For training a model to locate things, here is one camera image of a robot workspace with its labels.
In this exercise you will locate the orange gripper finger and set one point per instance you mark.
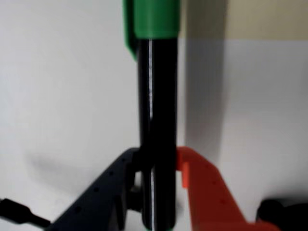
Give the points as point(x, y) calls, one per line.
point(209, 199)

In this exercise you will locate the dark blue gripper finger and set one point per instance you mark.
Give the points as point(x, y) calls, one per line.
point(101, 204)

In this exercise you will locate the green and black marker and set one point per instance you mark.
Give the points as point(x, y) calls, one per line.
point(161, 108)

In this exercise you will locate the beige masking tape strip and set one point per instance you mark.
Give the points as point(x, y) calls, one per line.
point(267, 19)

